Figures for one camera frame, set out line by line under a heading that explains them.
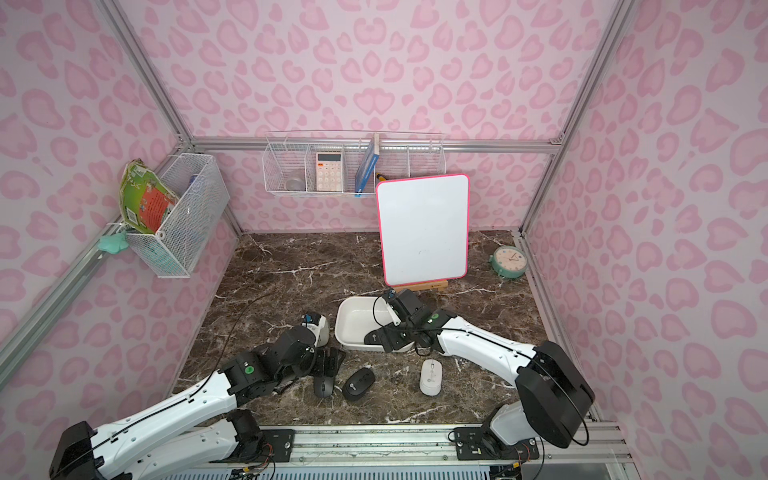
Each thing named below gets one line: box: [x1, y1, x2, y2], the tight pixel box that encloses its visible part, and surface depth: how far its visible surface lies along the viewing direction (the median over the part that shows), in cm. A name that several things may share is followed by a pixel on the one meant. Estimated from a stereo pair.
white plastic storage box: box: [334, 296, 415, 353], surface depth 93 cm
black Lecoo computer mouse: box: [342, 367, 376, 401], surface depth 83 cm
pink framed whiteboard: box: [376, 173, 470, 287], surface depth 95 cm
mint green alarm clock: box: [490, 245, 529, 279], surface depth 109 cm
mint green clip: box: [98, 230, 129, 254], surface depth 64 cm
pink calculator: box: [316, 152, 343, 192], surface depth 97 cm
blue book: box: [354, 133, 380, 197], surface depth 90 cm
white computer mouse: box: [419, 358, 443, 397], surface depth 84 cm
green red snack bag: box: [120, 159, 179, 234], surface depth 74 cm
